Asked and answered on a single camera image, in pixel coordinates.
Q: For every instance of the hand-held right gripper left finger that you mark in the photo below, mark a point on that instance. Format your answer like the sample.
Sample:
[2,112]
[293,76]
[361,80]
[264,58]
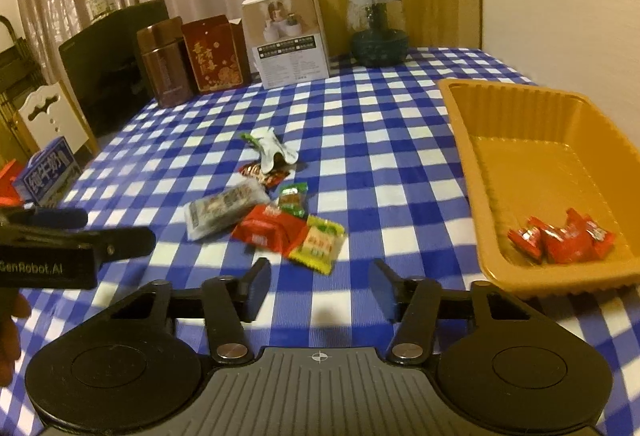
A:
[260,287]

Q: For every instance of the orange plastic tray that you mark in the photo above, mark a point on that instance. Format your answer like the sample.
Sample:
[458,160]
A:
[525,166]

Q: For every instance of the black monitor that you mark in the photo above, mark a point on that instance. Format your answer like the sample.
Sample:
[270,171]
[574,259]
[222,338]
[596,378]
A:
[105,76]

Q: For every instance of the red tea box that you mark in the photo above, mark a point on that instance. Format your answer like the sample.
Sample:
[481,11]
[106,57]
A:
[212,54]

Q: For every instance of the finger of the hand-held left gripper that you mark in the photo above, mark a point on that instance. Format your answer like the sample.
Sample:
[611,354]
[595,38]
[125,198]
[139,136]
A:
[60,217]
[125,242]

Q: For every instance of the blue white checked tablecloth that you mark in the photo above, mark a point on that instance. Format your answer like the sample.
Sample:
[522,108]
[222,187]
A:
[375,141]

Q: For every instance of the white product box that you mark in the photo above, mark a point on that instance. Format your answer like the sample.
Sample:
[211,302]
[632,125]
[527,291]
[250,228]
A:
[287,41]

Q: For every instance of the clear long snack packet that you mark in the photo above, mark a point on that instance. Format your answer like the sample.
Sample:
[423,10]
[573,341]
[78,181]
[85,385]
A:
[220,211]

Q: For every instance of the green candy packet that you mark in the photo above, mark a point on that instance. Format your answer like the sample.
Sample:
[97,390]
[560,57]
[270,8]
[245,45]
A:
[292,198]

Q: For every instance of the white green snack packet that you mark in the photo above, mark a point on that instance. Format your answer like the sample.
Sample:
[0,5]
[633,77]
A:
[272,149]

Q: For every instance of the brown candy packet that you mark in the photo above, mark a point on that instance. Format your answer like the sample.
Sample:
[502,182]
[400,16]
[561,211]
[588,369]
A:
[260,174]

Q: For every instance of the yellow snack packet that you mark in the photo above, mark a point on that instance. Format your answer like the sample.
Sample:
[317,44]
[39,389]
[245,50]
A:
[317,243]

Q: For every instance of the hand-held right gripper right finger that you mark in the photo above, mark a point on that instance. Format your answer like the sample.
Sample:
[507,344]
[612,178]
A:
[382,287]

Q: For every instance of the person's left hand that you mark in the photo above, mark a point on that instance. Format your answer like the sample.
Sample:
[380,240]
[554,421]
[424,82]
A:
[9,346]

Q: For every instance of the dark glass jar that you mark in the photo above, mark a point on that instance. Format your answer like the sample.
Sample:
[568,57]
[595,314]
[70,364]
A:
[377,34]

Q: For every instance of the small red candy packet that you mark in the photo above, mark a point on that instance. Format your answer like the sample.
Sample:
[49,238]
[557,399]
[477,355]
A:
[527,238]
[565,243]
[602,236]

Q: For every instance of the blue milk carton box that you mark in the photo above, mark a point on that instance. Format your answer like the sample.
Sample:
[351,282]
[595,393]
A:
[50,171]

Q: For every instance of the brown tin canister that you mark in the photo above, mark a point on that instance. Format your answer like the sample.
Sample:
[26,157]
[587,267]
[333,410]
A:
[165,66]

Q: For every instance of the large red snack packet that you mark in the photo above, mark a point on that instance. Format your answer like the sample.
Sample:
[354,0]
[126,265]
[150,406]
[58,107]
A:
[265,228]

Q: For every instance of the white wooden chair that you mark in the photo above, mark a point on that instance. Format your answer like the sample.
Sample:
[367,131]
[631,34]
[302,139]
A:
[50,116]

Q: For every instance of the small glass jar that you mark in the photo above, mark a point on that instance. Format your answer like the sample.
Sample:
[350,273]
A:
[100,2]

